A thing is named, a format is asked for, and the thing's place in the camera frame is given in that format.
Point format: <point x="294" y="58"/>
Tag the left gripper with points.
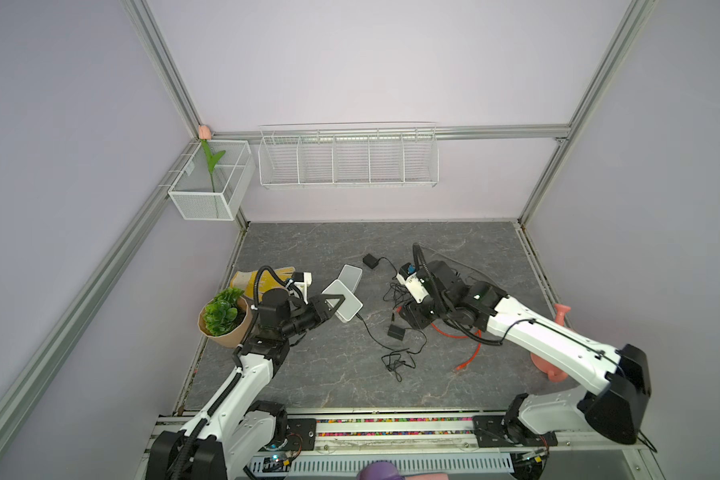
<point x="319" y="310"/>

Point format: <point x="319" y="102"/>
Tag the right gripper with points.
<point x="412" y="314"/>

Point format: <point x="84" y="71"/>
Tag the black power adapter with cable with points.
<point x="395" y="359"/>

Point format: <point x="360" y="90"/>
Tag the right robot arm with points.
<point x="614" y="385"/>

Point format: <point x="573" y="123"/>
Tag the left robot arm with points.
<point x="220" y="441"/>

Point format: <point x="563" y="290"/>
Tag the potted green plant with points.
<point x="227" y="318"/>

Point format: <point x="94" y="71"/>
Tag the white mesh corner basket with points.
<point x="191" y="190"/>

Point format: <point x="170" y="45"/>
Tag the purple object at bottom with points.
<point x="380" y="470"/>

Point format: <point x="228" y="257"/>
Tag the artificial pink tulip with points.
<point x="212" y="158"/>

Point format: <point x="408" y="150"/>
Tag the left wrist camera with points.
<point x="301" y="281"/>

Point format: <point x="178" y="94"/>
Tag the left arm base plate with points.
<point x="300" y="434"/>

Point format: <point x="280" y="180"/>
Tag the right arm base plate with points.
<point x="493" y="430"/>

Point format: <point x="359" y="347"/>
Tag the white wire wall basket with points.
<point x="375" y="154"/>

